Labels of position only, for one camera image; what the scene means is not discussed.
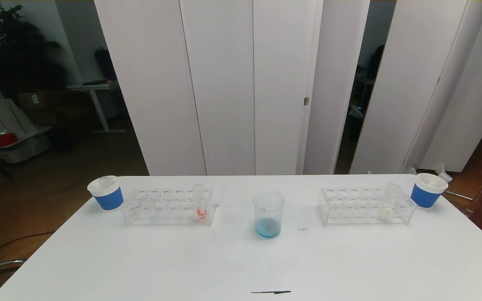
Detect red pigment test tube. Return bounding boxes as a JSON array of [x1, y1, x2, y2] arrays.
[[427, 169, 451, 187], [192, 184, 208, 219]]

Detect clear glass beaker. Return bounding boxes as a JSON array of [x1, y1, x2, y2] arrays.
[[253, 191, 285, 240]]

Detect white pigment test tube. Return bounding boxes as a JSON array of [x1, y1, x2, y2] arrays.
[[380, 182, 400, 222]]

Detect brown cardboard box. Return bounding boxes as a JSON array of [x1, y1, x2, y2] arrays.
[[17, 90, 58, 112]]

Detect black bag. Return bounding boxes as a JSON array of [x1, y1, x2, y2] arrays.
[[95, 47, 118, 82]]

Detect clear acrylic test tube rack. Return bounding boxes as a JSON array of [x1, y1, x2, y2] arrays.
[[122, 187, 217, 227], [318, 186, 417, 226]]

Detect black floor cable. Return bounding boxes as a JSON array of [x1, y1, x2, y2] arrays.
[[0, 231, 55, 267]]

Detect blue white paper cup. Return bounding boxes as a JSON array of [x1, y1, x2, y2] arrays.
[[410, 173, 449, 209], [87, 176, 124, 212]]

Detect white folding partition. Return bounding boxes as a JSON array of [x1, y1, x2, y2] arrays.
[[350, 0, 482, 174], [95, 0, 371, 176]]

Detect white machine with slanted panel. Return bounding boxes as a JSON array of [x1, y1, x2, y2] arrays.
[[0, 56, 53, 164]]

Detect dark green potted plant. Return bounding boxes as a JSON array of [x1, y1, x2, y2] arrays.
[[0, 0, 69, 102]]

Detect white standing desk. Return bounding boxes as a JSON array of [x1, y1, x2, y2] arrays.
[[67, 80, 127, 134]]

